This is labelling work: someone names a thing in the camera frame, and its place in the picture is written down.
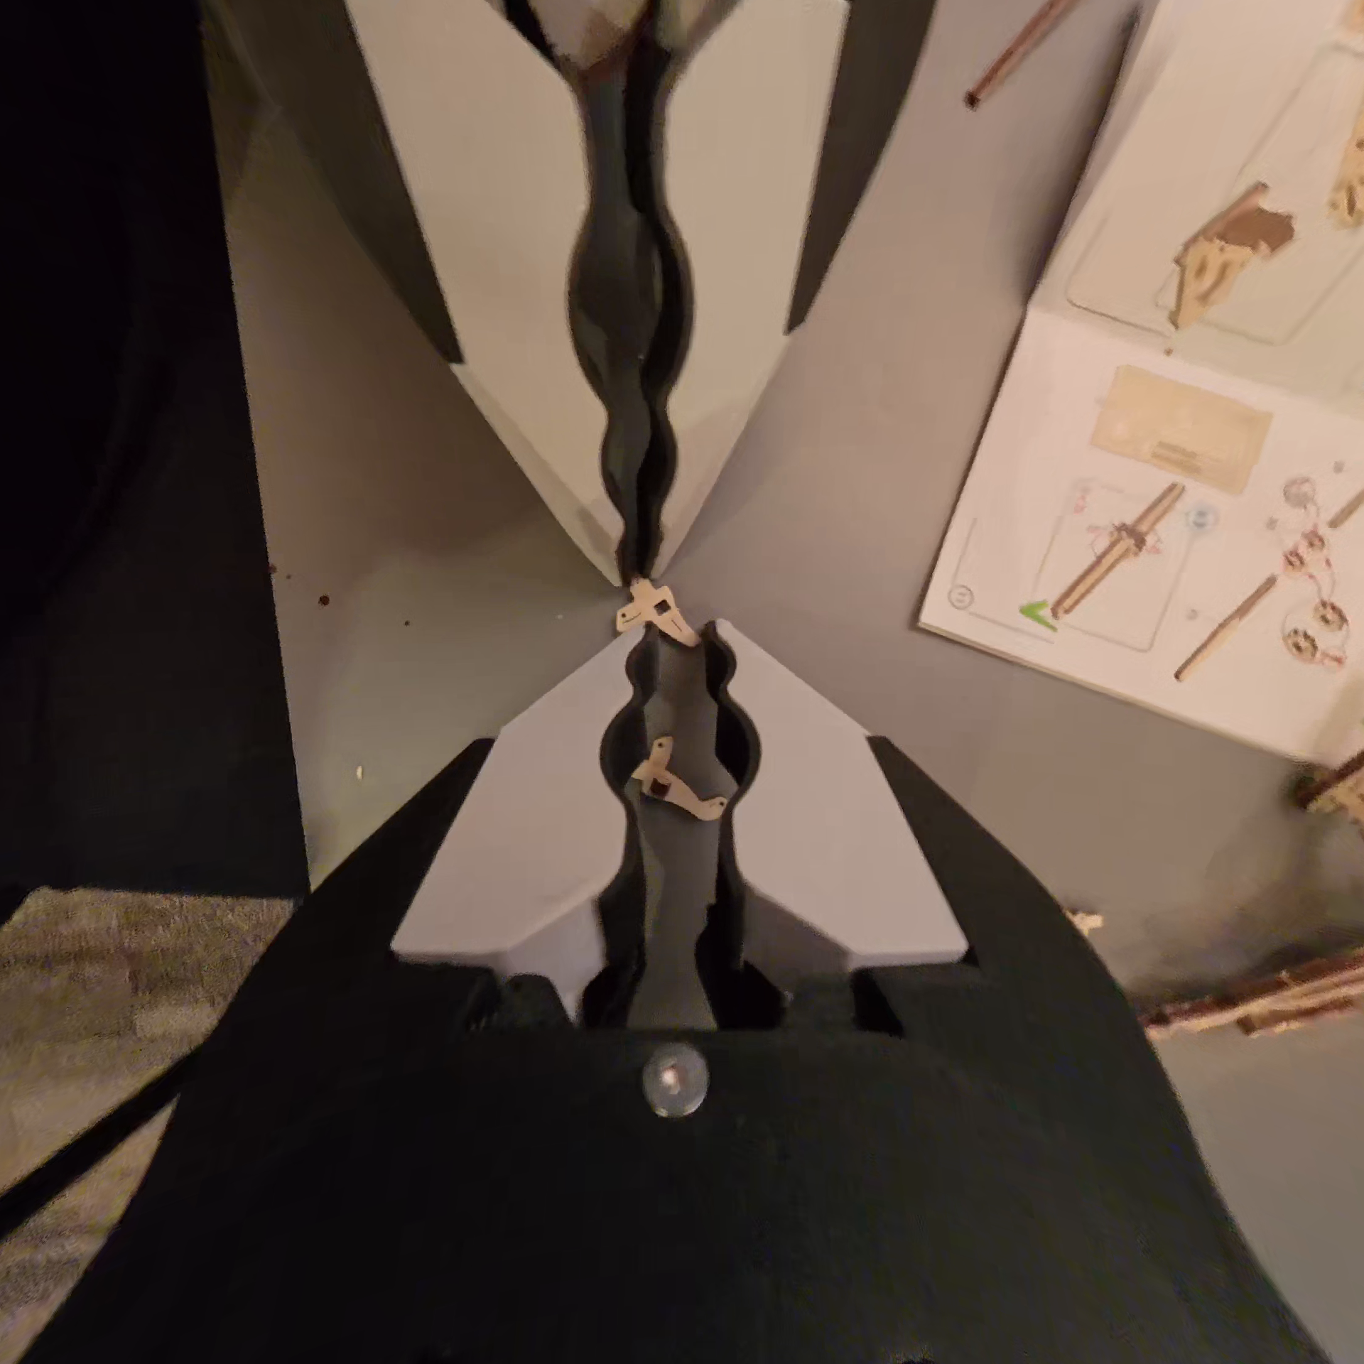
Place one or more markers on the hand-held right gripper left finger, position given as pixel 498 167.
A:
pixel 511 842

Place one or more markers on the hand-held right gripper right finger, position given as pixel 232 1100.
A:
pixel 843 842

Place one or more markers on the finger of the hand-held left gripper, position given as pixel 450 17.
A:
pixel 746 212
pixel 480 212

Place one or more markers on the small curved wooden part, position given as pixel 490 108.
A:
pixel 693 801

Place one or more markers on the small cross-shaped wooden part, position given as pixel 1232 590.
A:
pixel 644 596

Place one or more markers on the wooden model assembly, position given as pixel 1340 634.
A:
pixel 1258 1007

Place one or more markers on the thin wooden stick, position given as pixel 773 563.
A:
pixel 1012 59

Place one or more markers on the white instruction booklet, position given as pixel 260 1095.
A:
pixel 1173 480

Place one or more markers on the dark cloth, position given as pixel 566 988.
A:
pixel 107 533

